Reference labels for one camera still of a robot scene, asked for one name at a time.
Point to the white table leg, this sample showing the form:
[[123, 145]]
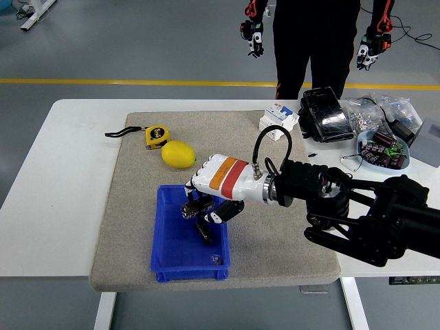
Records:
[[354, 302], [104, 309]]

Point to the white desk frame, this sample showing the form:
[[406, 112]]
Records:
[[34, 15]]

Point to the plain dark brown cylindrical battery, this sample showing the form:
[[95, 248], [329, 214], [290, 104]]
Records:
[[206, 235]]

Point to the yellow lemon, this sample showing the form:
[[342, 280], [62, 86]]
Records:
[[178, 154]]

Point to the person's left hand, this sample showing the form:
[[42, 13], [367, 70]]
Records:
[[373, 48]]

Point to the light blue bowl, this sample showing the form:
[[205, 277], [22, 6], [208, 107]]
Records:
[[364, 137]]

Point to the black table control panel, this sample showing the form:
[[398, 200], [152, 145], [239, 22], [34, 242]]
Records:
[[414, 280]]

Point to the printed dark brown cylindrical battery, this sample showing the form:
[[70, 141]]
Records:
[[197, 208]]

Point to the clear bag of metal nuts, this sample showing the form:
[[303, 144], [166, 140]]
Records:
[[361, 117]]

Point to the person's right hand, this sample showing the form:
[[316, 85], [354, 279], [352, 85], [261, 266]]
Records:
[[255, 38]]

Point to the black rectangular case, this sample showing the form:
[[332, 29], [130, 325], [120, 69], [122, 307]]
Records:
[[326, 115]]

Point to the white circuit breaker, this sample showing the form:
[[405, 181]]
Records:
[[280, 115]]

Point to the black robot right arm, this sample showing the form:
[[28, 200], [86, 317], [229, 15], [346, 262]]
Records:
[[309, 178]]

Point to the person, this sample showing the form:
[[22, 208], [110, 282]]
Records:
[[309, 41]]

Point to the clear bag of screws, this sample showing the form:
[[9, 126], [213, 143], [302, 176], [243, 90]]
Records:
[[398, 110]]

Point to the grey-brown mat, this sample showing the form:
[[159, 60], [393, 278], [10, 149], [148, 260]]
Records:
[[275, 240]]

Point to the black power adapter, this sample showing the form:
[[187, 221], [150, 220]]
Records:
[[404, 130]]

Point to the blue plastic box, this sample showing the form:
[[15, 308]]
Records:
[[178, 247]]

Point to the large brown capacitor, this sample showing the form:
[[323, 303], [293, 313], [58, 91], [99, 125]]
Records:
[[385, 139]]

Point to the grey box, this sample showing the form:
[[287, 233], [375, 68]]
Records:
[[428, 137]]

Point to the small clear plastic piece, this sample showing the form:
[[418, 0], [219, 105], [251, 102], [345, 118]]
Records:
[[216, 258]]

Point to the grey under-table bracket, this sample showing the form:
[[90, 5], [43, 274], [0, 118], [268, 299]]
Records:
[[314, 289]]

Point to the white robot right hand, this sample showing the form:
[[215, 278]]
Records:
[[233, 178]]

